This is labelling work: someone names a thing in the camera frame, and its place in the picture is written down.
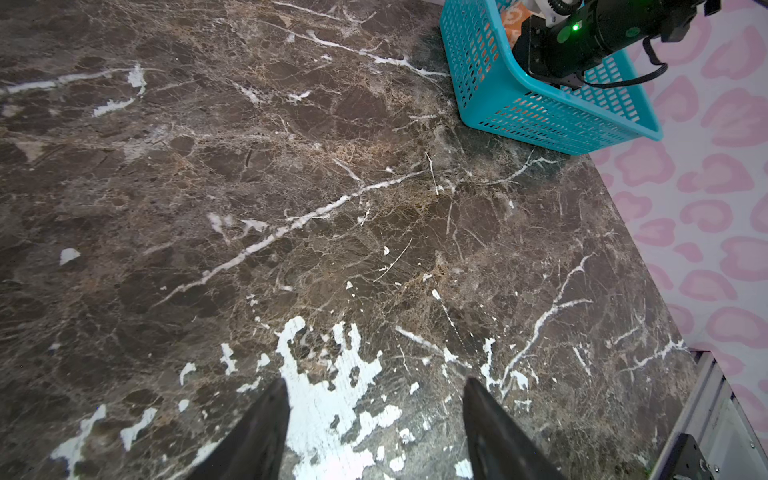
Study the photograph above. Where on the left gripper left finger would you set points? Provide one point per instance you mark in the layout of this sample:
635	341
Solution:
254	449

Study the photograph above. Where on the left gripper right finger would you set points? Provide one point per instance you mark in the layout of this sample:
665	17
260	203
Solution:
497	447

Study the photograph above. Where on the orange patterned towel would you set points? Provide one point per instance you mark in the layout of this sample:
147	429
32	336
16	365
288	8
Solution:
512	19

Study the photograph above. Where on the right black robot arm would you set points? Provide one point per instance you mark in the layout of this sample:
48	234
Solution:
569	38

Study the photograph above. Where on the teal plastic basket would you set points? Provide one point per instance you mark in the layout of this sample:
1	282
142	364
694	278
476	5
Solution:
494	94

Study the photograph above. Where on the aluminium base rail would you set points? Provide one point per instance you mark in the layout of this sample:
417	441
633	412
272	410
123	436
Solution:
712	438

